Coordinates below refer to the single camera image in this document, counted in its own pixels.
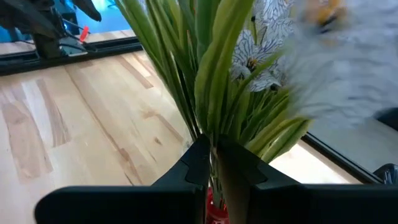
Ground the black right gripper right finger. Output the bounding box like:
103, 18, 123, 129
216, 138, 398, 224

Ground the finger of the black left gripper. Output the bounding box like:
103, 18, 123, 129
72, 0, 103, 23

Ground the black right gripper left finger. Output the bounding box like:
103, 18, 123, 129
34, 134, 211, 224

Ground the red ribbed glass vase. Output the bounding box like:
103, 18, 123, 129
205, 186, 231, 224

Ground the small red tag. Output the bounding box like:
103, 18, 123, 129
79, 26, 90, 44

